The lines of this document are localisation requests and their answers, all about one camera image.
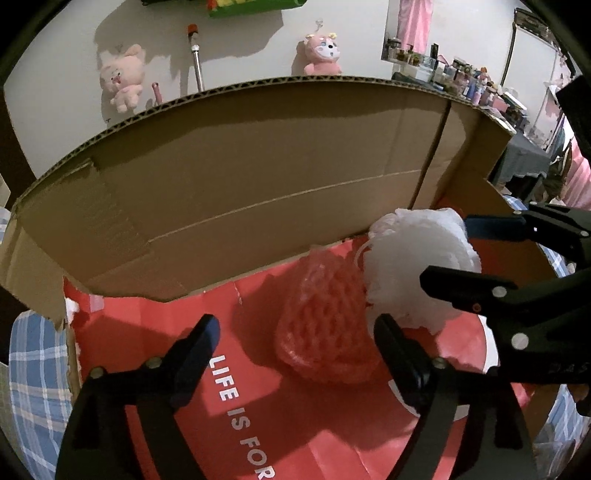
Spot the silver pole red cap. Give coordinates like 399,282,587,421
187,24,204,92

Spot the blue plaid tablecloth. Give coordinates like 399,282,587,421
8,310,72,479

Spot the pink curtain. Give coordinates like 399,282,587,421
397,0,434,54

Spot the cosmetic bottles cluster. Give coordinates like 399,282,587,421
383,37,529,131

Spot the green tote bag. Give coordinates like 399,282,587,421
206,0,307,18

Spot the white mesh bath pouf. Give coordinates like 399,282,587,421
355,208,482,335

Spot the light pink bunny plush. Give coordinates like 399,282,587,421
99,44,145,114

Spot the pink bear plush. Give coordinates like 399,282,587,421
304,33,342,76

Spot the pink red mesh pouf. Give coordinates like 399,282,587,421
273,248,381,385

